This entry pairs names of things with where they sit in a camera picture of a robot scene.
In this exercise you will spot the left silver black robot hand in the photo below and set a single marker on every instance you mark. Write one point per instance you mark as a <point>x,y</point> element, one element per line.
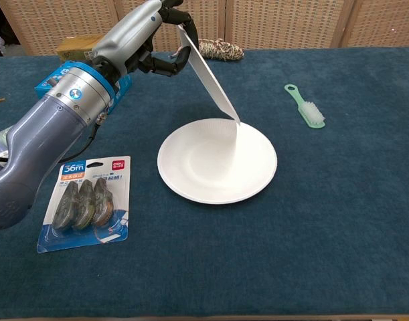
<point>130,36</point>

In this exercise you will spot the white paper plate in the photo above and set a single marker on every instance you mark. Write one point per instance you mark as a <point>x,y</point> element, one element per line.
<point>207,75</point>
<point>217,167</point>

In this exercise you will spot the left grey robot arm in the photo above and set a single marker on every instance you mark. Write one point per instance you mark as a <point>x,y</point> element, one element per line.
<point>57,117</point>

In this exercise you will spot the gold cardboard box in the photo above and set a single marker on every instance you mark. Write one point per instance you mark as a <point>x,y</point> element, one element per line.
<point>77,47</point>

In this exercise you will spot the woven folding screen panel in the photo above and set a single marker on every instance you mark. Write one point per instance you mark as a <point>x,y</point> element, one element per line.
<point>211,20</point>
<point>284,23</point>
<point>385,21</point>
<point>60,20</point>

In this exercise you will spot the blue cookie box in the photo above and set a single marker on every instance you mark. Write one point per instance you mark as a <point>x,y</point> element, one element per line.
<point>43,87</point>

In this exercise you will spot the correction tape blister pack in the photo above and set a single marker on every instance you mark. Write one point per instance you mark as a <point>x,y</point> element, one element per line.
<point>87,200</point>

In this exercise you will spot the green scrubbing brush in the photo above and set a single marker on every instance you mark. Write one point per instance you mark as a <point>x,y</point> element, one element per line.
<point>309,112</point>

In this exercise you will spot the teal table cloth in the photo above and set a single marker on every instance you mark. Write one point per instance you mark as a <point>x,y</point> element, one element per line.
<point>324,200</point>

